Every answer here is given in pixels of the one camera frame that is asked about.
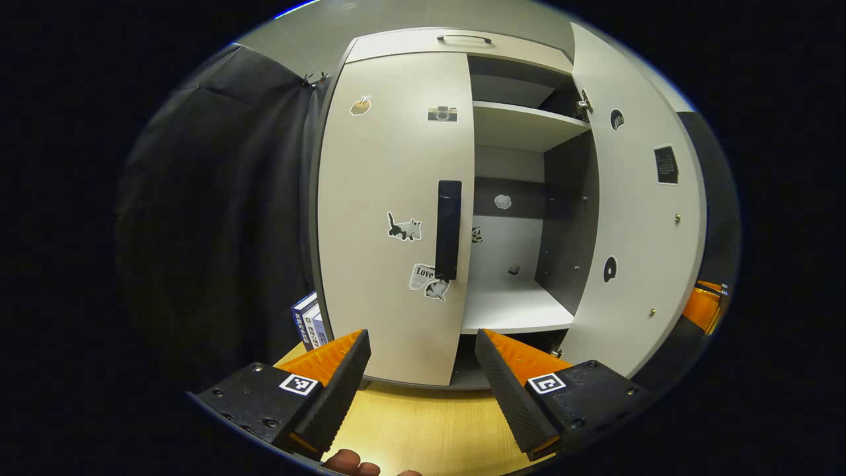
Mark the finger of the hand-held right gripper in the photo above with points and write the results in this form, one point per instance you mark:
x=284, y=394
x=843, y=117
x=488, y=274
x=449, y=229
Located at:
x=702, y=307

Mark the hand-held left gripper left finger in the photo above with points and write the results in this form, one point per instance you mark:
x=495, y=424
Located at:
x=337, y=396

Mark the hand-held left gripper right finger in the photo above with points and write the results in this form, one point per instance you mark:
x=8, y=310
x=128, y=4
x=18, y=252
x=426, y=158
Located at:
x=505, y=396

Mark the white double-door shoe cabinet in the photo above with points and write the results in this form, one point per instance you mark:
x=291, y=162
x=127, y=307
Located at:
x=509, y=304

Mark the white cabinet door earphone sticker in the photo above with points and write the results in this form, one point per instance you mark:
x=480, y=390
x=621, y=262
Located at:
x=641, y=218

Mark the metal door hinge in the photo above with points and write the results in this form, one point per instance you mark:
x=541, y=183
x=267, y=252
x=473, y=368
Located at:
x=584, y=101

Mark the white cabinet shelf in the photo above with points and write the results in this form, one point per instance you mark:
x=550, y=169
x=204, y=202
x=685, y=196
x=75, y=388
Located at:
x=515, y=125

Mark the white cabinet flap panel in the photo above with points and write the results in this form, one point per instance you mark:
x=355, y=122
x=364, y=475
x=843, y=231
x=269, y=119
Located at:
x=410, y=46

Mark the blue white box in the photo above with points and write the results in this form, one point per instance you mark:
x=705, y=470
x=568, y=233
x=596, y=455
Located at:
x=309, y=324

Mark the black backdrop cloth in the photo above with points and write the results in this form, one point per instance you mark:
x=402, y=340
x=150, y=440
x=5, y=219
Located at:
x=211, y=218

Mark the small black clip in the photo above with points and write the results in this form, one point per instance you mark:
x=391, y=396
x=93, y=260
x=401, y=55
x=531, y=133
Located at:
x=314, y=79

